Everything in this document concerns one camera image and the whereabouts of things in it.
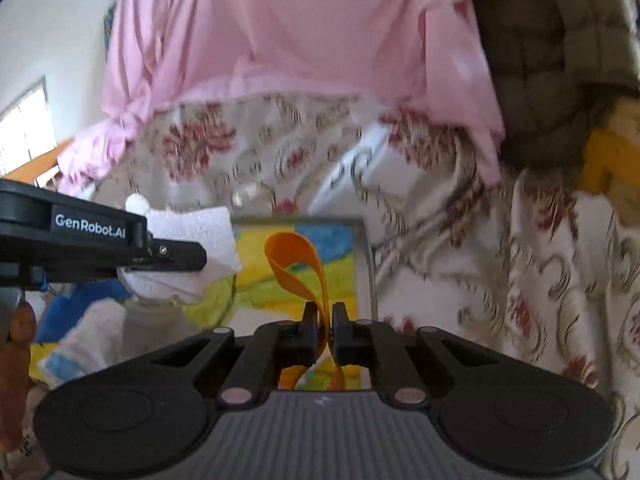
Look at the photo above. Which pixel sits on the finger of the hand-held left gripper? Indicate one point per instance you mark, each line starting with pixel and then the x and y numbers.
pixel 180 256

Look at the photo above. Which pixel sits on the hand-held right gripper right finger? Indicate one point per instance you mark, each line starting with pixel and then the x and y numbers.
pixel 342 332

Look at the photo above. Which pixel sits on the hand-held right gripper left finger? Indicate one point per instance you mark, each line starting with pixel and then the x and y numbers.
pixel 310 332

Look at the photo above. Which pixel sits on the white grey fluffy cloth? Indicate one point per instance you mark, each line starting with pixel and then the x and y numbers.
pixel 200 235

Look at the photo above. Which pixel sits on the person's left hand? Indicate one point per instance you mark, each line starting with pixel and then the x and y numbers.
pixel 20 327

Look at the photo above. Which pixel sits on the dinosaur printed cloth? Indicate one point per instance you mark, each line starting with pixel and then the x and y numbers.
pixel 260 280

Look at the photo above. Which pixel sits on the wooden chair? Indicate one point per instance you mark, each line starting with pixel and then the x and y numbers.
pixel 50 160

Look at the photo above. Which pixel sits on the white blue cloth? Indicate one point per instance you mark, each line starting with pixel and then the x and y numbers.
pixel 75 347

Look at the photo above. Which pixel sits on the floral printed blanket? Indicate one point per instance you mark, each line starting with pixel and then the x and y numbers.
pixel 450 260

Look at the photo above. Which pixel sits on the window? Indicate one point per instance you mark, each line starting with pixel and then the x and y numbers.
pixel 25 125

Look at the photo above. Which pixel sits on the pink cloth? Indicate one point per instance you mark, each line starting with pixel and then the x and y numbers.
pixel 280 35

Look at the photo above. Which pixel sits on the olive quilted jacket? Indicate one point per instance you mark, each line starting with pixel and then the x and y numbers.
pixel 550 85

